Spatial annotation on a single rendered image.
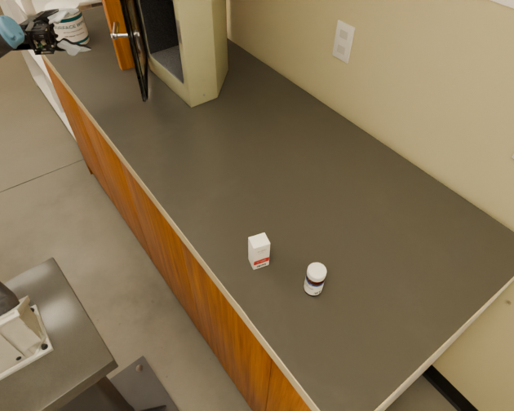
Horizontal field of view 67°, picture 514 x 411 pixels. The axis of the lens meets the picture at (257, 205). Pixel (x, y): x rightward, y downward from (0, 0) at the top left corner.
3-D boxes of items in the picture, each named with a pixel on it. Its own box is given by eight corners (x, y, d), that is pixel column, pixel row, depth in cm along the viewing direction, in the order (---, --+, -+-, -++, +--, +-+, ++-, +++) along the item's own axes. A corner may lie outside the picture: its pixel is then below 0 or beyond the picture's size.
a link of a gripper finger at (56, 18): (77, 17, 109) (52, 34, 111) (80, 9, 113) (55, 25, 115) (68, 7, 107) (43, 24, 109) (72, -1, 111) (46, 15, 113)
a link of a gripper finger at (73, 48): (87, 64, 119) (54, 53, 115) (90, 55, 123) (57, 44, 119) (90, 55, 118) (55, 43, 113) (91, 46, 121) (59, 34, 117)
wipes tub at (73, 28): (83, 32, 173) (72, -4, 161) (95, 43, 166) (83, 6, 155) (53, 39, 167) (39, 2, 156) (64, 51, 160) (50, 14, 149)
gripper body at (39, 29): (56, 55, 114) (13, 57, 112) (61, 41, 120) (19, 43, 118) (46, 28, 108) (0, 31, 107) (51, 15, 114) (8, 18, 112)
